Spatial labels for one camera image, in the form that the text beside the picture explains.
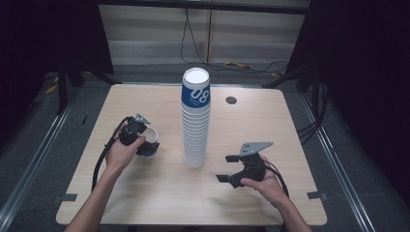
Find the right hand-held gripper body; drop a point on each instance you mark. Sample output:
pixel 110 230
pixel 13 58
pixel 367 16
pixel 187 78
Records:
pixel 253 169

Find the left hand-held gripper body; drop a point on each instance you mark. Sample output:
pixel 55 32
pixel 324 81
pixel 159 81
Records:
pixel 132 132

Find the blue banded single cup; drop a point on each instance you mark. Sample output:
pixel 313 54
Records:
pixel 152 135

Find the stack of paper cups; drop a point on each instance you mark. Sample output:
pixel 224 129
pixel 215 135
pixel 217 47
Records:
pixel 195 129

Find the person's right hand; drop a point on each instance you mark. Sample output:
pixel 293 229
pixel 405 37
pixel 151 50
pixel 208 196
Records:
pixel 270 188

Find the person's left hand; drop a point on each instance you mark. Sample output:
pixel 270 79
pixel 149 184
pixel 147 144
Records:
pixel 119 156

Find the dark round table grommet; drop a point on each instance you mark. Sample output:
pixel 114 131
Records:
pixel 231 100

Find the grey tape strip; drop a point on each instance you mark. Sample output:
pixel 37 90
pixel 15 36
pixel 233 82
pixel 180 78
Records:
pixel 68 197
pixel 316 195

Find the black metal stand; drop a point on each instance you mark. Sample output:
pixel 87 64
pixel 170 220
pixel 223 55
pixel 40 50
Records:
pixel 62 87
pixel 286 76

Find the yellow floor tape piece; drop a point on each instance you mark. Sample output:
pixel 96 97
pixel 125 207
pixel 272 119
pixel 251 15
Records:
pixel 51 89
pixel 238 64

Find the dark curtain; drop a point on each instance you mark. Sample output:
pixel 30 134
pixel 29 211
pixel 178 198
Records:
pixel 364 80
pixel 48 35

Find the black overhead bar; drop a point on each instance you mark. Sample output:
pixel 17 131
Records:
pixel 206 5

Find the metal floor rail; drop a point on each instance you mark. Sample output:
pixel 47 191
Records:
pixel 35 161
pixel 338 161

